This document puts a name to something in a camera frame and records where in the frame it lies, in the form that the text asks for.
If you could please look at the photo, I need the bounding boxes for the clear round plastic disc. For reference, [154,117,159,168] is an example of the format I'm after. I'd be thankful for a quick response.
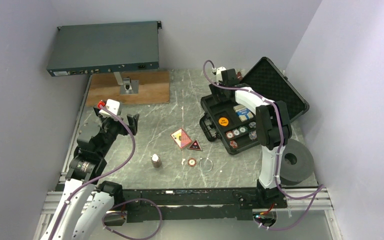
[198,158,214,173]

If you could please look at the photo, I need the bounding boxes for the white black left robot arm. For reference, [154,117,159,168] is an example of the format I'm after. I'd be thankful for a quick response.
[41,102,140,240]

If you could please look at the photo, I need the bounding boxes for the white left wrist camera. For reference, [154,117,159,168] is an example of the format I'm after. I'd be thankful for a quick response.
[97,99,122,117]

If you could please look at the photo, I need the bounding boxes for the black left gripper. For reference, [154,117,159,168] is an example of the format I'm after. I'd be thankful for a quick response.
[94,107,139,157]

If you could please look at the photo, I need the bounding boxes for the black aluminium mounting rail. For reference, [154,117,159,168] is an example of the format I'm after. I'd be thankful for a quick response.
[41,187,334,223]

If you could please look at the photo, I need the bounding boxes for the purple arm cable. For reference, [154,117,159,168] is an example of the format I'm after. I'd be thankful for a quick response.
[47,105,163,240]
[202,59,327,232]

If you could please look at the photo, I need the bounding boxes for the black poker set case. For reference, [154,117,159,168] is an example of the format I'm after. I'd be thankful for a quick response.
[199,57,310,155]

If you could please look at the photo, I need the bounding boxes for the silver metal stand bracket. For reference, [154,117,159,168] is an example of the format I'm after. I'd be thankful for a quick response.
[113,72,139,95]

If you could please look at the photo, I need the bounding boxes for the orange round dealer button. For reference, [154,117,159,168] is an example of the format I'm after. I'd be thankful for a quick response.
[218,117,229,127]

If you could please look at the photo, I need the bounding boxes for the red black triangle button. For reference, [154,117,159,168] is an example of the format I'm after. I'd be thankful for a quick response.
[187,139,203,152]

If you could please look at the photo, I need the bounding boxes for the poker chips row in case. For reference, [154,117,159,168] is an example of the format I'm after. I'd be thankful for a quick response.
[224,121,258,151]

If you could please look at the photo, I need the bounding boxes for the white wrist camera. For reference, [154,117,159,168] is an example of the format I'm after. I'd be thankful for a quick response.
[211,66,227,84]
[97,99,122,117]

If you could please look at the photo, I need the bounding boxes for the dark green rack unit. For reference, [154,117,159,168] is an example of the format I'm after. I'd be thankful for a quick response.
[46,20,162,77]

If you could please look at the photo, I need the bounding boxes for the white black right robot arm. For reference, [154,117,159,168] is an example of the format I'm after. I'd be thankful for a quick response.
[210,81,292,208]

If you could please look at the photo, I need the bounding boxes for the blue playing card deck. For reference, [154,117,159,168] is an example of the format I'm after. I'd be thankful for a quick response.
[233,104,254,122]

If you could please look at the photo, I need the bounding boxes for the brown wooden board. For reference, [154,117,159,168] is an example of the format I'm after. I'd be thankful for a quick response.
[85,70,170,107]

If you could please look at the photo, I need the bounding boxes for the red playing card deck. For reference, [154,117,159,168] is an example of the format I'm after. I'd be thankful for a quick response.
[170,128,192,149]

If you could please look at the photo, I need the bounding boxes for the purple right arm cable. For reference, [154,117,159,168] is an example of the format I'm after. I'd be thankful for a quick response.
[202,59,327,232]

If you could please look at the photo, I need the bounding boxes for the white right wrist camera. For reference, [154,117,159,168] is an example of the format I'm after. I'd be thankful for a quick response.
[211,66,227,84]

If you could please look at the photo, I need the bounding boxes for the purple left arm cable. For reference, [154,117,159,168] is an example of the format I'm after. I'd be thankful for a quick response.
[47,105,163,240]

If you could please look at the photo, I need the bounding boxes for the single red poker chip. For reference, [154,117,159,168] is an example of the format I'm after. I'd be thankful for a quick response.
[187,158,197,167]

